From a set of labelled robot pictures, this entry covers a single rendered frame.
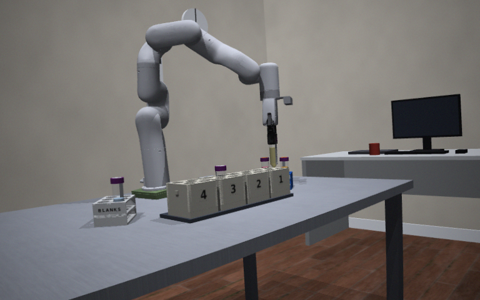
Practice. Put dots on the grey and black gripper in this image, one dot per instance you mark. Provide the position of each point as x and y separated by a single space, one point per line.
270 116

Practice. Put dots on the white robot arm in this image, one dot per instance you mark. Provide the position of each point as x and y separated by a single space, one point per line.
152 119

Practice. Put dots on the white tube rack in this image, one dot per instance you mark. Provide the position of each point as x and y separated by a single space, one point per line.
109 213

